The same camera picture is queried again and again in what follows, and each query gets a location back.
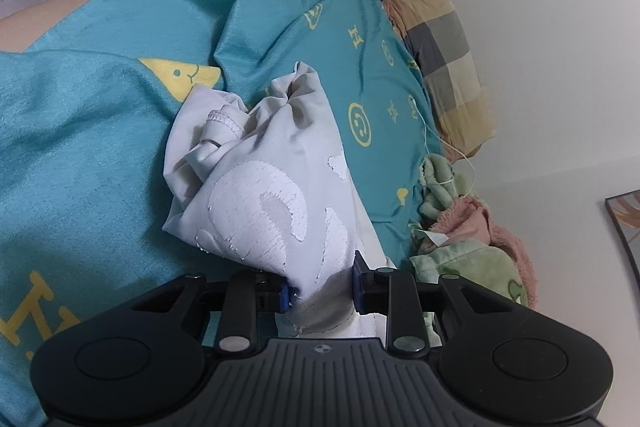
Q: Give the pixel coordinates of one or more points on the pink fleece blanket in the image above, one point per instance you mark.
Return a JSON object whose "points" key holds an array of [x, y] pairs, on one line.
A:
{"points": [[470, 217]]}

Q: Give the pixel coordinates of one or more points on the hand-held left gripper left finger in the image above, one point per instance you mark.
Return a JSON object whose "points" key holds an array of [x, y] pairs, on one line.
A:
{"points": [[284, 298]]}

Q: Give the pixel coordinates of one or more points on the teal printed bed sheet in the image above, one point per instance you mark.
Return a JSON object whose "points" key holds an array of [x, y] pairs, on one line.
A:
{"points": [[90, 147]]}

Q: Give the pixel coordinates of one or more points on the beige mattress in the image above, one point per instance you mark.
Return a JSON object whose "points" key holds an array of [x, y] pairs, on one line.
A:
{"points": [[30, 22]]}

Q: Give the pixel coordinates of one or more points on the green printed fleece blanket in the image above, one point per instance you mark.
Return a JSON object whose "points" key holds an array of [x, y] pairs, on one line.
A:
{"points": [[475, 264]]}

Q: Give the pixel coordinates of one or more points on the white shirt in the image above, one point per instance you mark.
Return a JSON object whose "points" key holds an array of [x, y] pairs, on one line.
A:
{"points": [[260, 197]]}

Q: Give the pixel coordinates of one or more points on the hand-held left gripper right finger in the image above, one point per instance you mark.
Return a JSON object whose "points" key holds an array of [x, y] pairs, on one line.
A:
{"points": [[357, 284]]}

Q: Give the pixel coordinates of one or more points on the leaf wall picture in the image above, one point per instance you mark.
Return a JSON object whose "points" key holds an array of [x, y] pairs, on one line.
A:
{"points": [[627, 217]]}

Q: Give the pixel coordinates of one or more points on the plaid pillow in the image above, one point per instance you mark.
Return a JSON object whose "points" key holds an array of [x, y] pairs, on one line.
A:
{"points": [[445, 57]]}

